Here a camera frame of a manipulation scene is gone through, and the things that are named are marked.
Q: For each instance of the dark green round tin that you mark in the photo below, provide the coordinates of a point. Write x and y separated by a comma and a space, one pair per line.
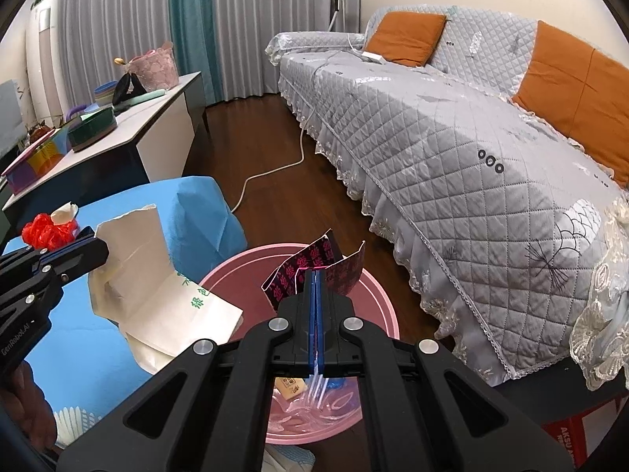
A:
91, 130

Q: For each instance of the red plastic bag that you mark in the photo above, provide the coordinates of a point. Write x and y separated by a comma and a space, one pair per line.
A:
44, 231

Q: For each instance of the red cardboard box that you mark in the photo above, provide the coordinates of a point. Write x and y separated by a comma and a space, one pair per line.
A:
585, 432

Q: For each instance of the teal curtain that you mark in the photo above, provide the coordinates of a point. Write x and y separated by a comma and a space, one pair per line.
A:
191, 14

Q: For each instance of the colourful tin box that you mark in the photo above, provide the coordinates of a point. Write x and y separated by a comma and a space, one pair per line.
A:
34, 162

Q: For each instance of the white top coffee table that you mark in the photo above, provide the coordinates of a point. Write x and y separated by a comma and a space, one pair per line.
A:
147, 128

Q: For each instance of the person's left hand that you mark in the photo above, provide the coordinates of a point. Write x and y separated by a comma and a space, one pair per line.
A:
27, 403

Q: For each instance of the black hat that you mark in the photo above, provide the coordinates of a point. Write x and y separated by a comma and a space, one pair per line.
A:
125, 88

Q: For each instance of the pink plastic bucket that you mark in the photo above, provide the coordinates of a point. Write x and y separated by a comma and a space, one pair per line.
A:
378, 305

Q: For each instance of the mint green flat tray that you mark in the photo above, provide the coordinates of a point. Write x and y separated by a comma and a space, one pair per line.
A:
147, 96

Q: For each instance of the grey curtain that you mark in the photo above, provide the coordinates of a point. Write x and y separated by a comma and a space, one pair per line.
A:
270, 0
113, 14

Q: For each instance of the clear plastic tray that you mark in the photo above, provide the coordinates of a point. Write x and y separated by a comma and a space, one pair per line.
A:
319, 403

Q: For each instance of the pink lace basket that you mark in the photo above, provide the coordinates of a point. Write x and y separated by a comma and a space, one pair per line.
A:
155, 69

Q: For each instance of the stack of coloured bowls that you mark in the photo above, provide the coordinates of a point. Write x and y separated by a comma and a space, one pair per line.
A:
104, 96

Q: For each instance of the white power strip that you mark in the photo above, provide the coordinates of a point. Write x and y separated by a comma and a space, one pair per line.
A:
373, 56

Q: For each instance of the black pink patterned packet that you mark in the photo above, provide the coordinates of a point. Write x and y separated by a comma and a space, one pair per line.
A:
344, 275

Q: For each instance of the white standing air conditioner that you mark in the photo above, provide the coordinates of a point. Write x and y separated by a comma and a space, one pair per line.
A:
44, 59

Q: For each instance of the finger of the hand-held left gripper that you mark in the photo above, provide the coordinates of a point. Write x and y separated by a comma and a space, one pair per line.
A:
64, 245
78, 260

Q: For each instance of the white paper bag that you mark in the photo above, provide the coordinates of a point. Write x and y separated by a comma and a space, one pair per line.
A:
147, 265

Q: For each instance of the grey quilted sofa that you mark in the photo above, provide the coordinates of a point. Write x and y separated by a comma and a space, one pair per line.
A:
442, 132

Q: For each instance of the brown teapot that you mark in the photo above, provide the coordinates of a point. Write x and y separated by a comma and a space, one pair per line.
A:
42, 133

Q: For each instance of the orange cushion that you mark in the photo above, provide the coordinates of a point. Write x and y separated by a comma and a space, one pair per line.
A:
405, 37
565, 88

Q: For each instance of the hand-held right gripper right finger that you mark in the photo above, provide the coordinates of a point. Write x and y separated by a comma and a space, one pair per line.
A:
334, 334

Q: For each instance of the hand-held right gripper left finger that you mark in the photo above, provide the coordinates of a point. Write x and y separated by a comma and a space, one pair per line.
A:
299, 334

